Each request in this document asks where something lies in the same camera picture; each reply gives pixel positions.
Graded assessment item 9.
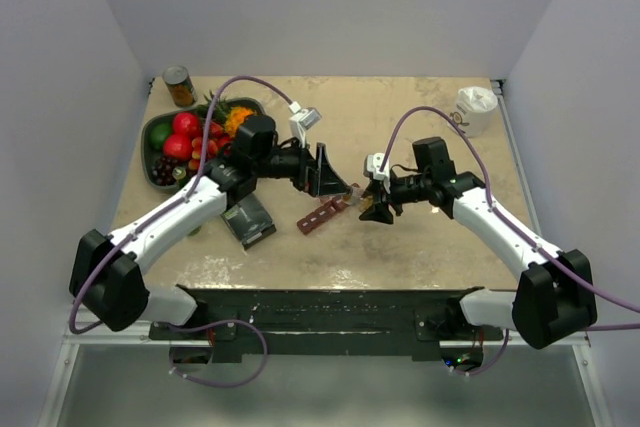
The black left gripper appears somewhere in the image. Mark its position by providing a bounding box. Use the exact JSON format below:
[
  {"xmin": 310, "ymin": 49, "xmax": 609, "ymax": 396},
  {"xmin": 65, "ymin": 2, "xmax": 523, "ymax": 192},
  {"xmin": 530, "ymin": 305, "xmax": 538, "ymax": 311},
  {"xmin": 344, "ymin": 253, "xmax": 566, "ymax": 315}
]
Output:
[{"xmin": 254, "ymin": 136, "xmax": 350, "ymax": 197}]

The red weekly pill organizer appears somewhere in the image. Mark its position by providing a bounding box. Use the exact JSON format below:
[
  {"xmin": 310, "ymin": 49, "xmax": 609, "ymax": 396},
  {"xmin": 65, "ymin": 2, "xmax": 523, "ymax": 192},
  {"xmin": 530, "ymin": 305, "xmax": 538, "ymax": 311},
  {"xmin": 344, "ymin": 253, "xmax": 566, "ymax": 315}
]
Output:
[{"xmin": 296, "ymin": 194, "xmax": 350, "ymax": 235}]

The clear pill bottle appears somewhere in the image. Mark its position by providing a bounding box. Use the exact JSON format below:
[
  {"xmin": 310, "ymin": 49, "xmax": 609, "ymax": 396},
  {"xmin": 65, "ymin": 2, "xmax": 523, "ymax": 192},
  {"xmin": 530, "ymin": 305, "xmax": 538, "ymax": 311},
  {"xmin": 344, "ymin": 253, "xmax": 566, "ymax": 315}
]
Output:
[{"xmin": 342, "ymin": 184, "xmax": 372, "ymax": 212}]

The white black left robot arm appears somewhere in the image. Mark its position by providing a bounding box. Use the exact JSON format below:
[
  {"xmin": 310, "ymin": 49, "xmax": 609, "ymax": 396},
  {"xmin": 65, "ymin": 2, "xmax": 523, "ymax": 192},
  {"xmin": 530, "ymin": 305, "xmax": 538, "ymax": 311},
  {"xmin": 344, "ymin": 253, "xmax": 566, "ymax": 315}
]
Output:
[{"xmin": 69, "ymin": 115, "xmax": 350, "ymax": 339}]

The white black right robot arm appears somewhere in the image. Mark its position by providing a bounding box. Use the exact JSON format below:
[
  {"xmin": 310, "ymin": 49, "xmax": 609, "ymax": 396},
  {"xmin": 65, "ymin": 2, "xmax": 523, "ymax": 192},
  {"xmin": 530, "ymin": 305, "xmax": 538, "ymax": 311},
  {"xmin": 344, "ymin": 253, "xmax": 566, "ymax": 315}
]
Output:
[{"xmin": 360, "ymin": 137, "xmax": 597, "ymax": 349}]

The black razor stand box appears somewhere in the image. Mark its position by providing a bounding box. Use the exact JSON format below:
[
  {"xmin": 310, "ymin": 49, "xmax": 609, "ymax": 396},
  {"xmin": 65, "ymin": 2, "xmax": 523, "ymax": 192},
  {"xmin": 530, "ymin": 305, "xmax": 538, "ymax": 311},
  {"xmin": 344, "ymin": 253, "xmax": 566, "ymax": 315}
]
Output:
[{"xmin": 221, "ymin": 194, "xmax": 277, "ymax": 250}]

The orange spiky fruit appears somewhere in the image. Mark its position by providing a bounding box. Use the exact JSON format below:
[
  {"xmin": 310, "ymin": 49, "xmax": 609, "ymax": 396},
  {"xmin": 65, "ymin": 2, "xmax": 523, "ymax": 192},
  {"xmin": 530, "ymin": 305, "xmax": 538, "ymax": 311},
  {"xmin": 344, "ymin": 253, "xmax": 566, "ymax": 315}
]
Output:
[{"xmin": 224, "ymin": 106, "xmax": 256, "ymax": 138}]

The strawberry pile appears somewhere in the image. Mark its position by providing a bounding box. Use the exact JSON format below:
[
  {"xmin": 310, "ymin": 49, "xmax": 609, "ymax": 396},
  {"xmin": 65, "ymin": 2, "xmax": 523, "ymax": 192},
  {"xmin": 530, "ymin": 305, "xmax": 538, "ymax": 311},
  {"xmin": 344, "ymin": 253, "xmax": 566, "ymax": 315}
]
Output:
[{"xmin": 187, "ymin": 122, "xmax": 232, "ymax": 172}]

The green glass bottle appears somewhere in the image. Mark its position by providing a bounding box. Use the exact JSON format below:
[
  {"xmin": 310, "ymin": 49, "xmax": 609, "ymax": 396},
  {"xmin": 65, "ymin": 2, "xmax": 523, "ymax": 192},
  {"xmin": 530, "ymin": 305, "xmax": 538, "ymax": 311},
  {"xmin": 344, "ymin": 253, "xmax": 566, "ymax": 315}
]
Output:
[{"xmin": 172, "ymin": 166, "xmax": 189, "ymax": 189}]

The red apple upper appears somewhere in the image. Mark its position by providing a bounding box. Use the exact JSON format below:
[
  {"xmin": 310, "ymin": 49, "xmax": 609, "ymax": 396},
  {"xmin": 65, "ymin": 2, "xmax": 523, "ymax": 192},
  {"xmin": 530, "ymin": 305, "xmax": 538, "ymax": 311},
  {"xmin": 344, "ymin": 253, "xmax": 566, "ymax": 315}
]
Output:
[{"xmin": 172, "ymin": 112, "xmax": 203, "ymax": 139}]

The red apple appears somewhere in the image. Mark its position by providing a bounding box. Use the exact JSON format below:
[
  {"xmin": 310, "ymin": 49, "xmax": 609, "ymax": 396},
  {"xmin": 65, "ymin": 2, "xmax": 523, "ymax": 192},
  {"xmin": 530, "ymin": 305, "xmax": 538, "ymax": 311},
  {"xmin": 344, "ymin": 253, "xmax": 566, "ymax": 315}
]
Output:
[
  {"xmin": 163, "ymin": 133, "xmax": 193, "ymax": 161},
  {"xmin": 172, "ymin": 112, "xmax": 203, "ymax": 139}
]

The red apple lower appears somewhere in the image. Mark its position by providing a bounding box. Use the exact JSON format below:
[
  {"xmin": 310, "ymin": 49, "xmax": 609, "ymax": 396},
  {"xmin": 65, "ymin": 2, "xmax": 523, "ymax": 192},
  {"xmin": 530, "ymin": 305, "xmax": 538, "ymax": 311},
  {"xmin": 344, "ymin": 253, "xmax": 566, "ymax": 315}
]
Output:
[{"xmin": 163, "ymin": 133, "xmax": 193, "ymax": 161}]

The dark red grape bunch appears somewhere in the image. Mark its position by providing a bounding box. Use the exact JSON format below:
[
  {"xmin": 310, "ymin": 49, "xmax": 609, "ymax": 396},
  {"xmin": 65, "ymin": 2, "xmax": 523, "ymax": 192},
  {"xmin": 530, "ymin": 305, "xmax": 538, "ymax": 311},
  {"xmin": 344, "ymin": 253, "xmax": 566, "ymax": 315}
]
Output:
[{"xmin": 150, "ymin": 155, "xmax": 184, "ymax": 186}]

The green lime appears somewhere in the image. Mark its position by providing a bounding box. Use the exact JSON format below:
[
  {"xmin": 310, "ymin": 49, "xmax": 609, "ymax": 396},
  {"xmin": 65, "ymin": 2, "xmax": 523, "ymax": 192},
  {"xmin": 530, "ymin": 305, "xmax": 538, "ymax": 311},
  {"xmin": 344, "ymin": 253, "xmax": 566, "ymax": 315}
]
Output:
[{"xmin": 148, "ymin": 122, "xmax": 173, "ymax": 151}]

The tin can yellow label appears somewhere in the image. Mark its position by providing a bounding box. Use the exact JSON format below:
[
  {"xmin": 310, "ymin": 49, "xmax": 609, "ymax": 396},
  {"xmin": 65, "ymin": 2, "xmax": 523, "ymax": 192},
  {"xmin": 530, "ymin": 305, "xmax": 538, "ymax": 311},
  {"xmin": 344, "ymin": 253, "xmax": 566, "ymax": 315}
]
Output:
[{"xmin": 162, "ymin": 65, "xmax": 197, "ymax": 108}]

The dark grey fruit tray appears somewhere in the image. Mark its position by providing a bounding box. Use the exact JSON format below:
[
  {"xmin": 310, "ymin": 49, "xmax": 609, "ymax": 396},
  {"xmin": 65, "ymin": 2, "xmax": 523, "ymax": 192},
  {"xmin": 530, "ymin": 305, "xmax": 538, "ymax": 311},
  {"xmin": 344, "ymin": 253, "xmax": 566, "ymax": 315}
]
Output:
[{"xmin": 141, "ymin": 98, "xmax": 265, "ymax": 194}]

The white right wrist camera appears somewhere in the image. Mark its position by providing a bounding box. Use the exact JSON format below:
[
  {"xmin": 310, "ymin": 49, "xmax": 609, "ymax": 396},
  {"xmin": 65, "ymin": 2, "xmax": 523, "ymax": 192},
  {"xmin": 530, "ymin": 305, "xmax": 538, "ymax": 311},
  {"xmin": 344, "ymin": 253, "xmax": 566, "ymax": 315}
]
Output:
[{"xmin": 363, "ymin": 153, "xmax": 390, "ymax": 182}]

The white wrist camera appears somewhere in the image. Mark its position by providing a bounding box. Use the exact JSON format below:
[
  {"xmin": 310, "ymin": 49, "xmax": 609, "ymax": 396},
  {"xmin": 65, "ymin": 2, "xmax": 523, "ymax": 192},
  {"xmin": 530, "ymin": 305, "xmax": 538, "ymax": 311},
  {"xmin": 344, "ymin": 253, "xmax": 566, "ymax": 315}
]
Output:
[
  {"xmin": 363, "ymin": 153, "xmax": 390, "ymax": 182},
  {"xmin": 288, "ymin": 102, "xmax": 322, "ymax": 147}
]

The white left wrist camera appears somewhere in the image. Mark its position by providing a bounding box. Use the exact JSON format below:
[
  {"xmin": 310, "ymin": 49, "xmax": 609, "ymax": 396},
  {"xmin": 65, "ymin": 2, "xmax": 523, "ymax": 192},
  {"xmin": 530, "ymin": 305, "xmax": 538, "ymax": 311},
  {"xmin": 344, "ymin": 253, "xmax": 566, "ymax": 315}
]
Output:
[{"xmin": 288, "ymin": 102, "xmax": 322, "ymax": 147}]

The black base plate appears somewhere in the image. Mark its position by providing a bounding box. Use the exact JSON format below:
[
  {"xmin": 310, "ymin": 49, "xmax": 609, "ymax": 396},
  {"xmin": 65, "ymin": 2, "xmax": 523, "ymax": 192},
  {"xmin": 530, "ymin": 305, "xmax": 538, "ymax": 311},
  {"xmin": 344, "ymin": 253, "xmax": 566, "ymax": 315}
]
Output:
[{"xmin": 149, "ymin": 289, "xmax": 503, "ymax": 363}]

